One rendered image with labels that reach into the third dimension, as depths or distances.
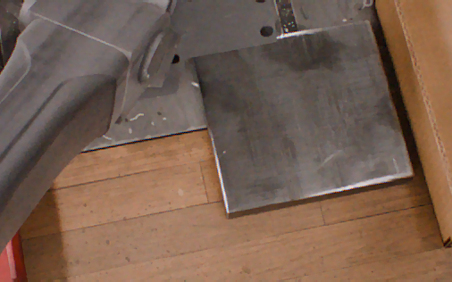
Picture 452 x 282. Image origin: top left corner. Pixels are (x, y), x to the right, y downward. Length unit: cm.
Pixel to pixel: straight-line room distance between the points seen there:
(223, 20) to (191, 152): 23
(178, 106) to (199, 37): 23
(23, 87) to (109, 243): 39
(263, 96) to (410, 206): 16
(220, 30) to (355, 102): 24
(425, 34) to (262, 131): 19
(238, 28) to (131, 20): 16
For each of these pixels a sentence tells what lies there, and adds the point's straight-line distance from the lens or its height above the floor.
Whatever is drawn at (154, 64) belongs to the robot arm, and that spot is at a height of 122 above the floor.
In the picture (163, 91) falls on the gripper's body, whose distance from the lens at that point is 78.
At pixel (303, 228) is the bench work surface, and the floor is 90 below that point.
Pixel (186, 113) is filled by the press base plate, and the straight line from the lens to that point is 95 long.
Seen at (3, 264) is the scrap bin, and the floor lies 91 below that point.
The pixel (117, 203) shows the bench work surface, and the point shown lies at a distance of 92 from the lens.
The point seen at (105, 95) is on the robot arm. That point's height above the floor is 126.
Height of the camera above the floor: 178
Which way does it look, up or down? 70 degrees down
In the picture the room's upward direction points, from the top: 1 degrees clockwise
